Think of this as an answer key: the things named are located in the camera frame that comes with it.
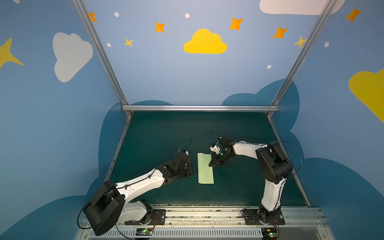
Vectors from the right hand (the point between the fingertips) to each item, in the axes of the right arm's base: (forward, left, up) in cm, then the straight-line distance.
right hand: (210, 164), depth 94 cm
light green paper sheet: (-6, +3, 0) cm, 7 cm away
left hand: (-8, +9, +8) cm, 15 cm away
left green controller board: (-37, +33, 0) cm, 50 cm away
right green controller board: (-34, -29, -1) cm, 45 cm away
